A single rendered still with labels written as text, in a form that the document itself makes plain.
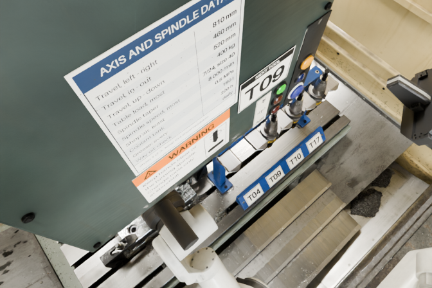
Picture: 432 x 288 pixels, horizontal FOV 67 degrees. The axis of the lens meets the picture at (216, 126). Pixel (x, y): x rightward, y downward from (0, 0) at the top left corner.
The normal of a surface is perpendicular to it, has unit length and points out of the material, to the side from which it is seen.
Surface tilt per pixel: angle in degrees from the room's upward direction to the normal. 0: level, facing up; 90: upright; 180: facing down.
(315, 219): 8
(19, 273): 24
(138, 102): 90
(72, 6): 90
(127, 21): 90
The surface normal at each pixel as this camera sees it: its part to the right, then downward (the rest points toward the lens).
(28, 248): 0.29, -0.66
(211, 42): 0.64, 0.68
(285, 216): 0.07, -0.53
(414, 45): -0.77, 0.58
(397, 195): -0.21, -0.64
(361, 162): -0.32, -0.18
